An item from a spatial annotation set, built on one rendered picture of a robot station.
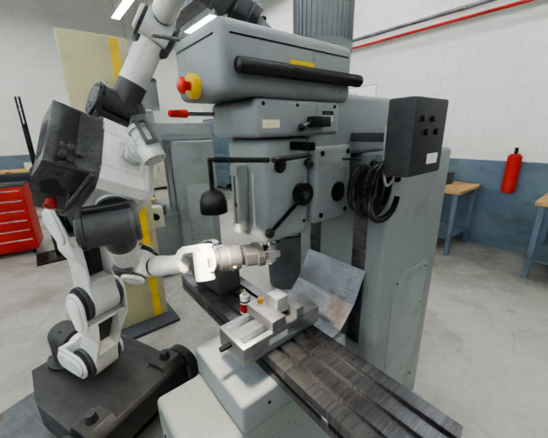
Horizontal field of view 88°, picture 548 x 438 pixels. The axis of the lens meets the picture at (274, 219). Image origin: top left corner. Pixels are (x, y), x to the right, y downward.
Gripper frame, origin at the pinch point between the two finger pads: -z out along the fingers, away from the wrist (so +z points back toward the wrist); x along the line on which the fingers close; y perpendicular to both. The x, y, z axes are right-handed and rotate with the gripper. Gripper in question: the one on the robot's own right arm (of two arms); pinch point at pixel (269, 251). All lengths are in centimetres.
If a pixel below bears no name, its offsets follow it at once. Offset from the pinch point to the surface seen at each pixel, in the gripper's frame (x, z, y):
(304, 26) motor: 4, -14, -72
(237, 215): -5.2, 11.8, -16.0
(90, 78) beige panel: 155, 78, -77
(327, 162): -5.8, -18.5, -31.1
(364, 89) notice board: 385, -303, -111
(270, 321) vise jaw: -12.9, 4.0, 19.4
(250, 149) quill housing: -6.7, 7.5, -36.3
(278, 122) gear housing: -13.0, 0.9, -43.5
